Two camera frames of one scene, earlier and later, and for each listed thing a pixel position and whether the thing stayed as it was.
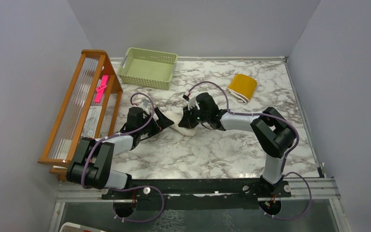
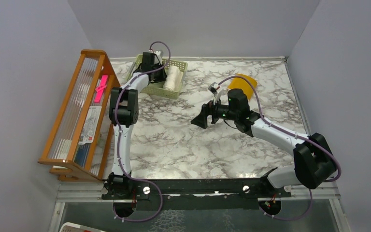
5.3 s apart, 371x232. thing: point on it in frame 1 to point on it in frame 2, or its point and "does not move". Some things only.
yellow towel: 242,87 does not move
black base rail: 175,194 does not move
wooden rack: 89,111 does not move
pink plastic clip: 100,89 does not move
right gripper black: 186,121 to 201,119
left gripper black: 162,123 to 161,77
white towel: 176,117 to 174,79
